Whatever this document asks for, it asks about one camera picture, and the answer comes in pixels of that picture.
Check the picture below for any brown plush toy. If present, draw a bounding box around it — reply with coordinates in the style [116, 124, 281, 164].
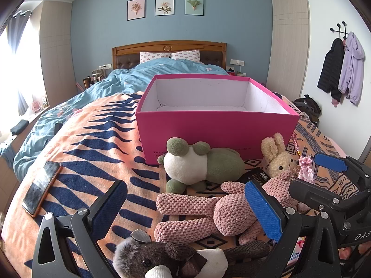
[112, 229, 271, 278]

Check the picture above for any beige wardrobe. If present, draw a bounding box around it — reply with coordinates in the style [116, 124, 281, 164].
[39, 0, 79, 107]
[266, 0, 310, 102]

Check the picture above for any black wall coat hook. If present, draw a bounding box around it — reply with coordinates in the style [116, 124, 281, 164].
[330, 21, 355, 39]

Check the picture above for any dark folded cloth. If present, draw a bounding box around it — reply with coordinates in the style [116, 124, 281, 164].
[11, 120, 28, 136]

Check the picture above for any smartphone with orange case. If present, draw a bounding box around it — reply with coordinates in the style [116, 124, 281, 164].
[22, 161, 62, 218]

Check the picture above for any pink framed flower picture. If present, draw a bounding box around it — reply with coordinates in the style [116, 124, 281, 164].
[127, 0, 146, 21]

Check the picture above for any wooden headboard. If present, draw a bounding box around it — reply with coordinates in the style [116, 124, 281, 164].
[112, 41, 227, 70]

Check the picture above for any black carton box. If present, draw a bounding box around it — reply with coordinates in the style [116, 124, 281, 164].
[240, 171, 273, 193]

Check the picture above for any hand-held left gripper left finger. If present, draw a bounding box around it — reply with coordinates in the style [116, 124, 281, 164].
[32, 180, 128, 278]

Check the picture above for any beige bunny plush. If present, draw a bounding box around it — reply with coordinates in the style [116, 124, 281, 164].
[260, 133, 299, 180]

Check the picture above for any pink knitted bunny plush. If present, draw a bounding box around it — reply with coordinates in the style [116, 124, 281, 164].
[154, 170, 302, 245]

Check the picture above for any pink pouch with loop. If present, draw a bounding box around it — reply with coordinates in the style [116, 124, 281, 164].
[291, 133, 315, 183]

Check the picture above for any light blue duvet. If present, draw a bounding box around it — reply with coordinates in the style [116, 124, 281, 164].
[13, 58, 229, 177]

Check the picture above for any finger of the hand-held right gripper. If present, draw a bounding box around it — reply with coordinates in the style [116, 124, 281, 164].
[288, 180, 344, 218]
[314, 152, 371, 193]

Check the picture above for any lilac jacket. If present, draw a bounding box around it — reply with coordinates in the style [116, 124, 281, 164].
[338, 31, 365, 105]

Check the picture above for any green frog plush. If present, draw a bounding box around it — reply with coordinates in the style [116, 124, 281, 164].
[158, 137, 246, 194]

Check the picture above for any black jacket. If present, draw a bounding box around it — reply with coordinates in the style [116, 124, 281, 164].
[317, 38, 346, 107]

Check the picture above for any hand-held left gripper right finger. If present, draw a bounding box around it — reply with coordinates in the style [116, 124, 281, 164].
[244, 180, 342, 278]

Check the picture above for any white spotted pillow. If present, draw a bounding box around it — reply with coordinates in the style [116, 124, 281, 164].
[170, 49, 201, 62]
[140, 51, 171, 63]

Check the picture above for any grey curtain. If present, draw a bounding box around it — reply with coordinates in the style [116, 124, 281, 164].
[6, 10, 32, 118]

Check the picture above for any green framed plant picture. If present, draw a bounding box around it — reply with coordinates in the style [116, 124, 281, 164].
[185, 0, 205, 16]

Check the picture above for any pink cardboard box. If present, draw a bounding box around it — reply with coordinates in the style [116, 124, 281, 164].
[135, 74, 300, 165]

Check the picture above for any bedside table with bottles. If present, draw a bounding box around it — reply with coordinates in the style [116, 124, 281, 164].
[82, 69, 107, 90]

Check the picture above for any pile of dark clothes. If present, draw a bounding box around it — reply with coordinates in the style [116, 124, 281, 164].
[291, 94, 322, 125]

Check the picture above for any cluttered bedside table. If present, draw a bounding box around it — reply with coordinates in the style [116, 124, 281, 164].
[226, 66, 248, 77]

